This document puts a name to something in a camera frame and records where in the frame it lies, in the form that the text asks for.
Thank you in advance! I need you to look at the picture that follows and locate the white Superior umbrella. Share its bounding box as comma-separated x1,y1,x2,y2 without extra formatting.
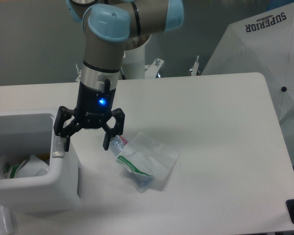
201,1,294,128

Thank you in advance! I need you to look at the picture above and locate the white trash bag inside can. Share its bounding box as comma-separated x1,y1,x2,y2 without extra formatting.
0,155,49,179

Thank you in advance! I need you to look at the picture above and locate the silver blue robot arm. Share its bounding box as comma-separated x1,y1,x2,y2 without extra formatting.
53,0,184,151

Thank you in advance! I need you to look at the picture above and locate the clear plastic water bottle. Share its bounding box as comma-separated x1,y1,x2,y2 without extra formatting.
109,135,154,192

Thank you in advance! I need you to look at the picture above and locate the white push-lid trash can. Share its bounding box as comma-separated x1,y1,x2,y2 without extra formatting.
0,109,81,213

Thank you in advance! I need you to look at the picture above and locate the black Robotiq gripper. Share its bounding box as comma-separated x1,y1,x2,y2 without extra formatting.
53,81,125,152

